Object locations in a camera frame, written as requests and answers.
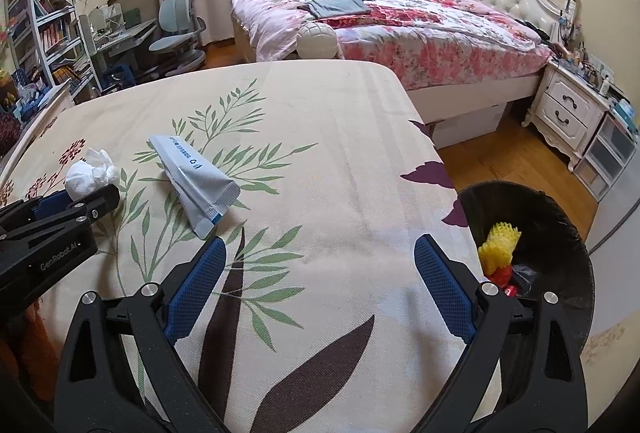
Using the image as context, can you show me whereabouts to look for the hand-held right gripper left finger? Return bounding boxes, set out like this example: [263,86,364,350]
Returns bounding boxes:
[52,235,231,433]

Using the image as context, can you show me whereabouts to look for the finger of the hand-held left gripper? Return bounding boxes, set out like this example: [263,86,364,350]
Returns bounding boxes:
[0,190,73,226]
[30,185,121,239]

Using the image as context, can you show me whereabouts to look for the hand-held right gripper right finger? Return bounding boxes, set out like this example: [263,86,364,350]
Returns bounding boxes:
[414,234,588,433]

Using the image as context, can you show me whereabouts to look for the white tissue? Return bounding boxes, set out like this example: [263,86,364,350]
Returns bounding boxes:
[65,148,122,201]

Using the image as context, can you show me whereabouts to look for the red can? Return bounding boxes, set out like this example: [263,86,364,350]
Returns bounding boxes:
[489,264,521,299]

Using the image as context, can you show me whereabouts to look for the yellow foam net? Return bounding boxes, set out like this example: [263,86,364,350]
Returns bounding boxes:
[477,222,522,275]

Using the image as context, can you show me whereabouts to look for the grey foil packet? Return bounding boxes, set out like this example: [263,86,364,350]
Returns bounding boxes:
[147,134,241,241]

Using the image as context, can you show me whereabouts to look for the black trash bin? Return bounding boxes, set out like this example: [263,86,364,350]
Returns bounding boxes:
[456,181,596,414]

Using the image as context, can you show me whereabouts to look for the white bookshelf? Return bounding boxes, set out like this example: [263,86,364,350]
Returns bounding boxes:
[0,0,96,104]

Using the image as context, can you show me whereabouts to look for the grey study desk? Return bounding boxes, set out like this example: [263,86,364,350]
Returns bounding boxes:
[82,18,158,84]

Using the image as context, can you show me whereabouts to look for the light blue desk chair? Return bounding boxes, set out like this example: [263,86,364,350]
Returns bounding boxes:
[149,0,207,74]

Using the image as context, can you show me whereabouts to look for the white nightstand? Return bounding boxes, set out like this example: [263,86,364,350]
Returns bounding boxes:
[525,60,613,171]

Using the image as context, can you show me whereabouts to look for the plastic drawer unit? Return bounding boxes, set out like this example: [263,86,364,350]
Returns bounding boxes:
[575,113,638,201]

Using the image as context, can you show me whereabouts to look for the pink floral quilt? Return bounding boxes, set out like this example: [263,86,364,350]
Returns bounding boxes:
[230,0,553,91]

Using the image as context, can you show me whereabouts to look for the white round ball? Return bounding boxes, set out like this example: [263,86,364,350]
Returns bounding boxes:
[296,23,346,61]

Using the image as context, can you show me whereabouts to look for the group of small bottles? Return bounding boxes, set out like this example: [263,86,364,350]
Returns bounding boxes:
[552,0,616,88]

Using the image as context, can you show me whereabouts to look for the grey folded clothing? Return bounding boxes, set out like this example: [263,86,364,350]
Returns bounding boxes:
[296,0,373,20]

